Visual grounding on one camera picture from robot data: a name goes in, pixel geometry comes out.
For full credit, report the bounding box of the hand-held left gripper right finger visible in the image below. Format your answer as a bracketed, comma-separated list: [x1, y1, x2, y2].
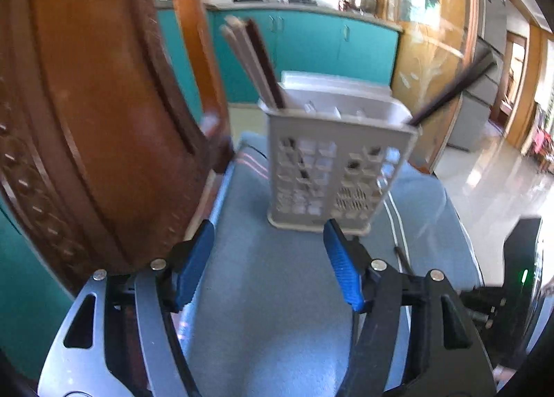
[322, 219, 498, 397]

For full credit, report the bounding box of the reddish-brown chopstick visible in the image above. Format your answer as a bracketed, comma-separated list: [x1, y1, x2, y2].
[247, 18, 287, 109]

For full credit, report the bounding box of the wooden etched glass door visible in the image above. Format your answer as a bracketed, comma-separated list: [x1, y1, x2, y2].
[376, 0, 481, 173]

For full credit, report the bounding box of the carved wooden chair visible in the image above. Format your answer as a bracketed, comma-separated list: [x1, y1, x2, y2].
[0, 0, 234, 294]

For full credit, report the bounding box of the grey refrigerator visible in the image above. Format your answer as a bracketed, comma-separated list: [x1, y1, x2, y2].
[446, 0, 508, 152]

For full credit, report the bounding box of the blue striped cloth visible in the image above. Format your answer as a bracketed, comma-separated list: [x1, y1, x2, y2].
[173, 132, 483, 397]

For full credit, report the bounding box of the white perforated utensil holder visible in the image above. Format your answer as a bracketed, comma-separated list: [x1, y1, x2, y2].
[258, 70, 420, 234]

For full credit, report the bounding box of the wooden door frame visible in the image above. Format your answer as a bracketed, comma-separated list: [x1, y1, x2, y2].
[491, 31, 529, 129]

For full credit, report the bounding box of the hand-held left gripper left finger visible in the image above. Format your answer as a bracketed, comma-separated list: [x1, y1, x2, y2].
[38, 219, 216, 397]

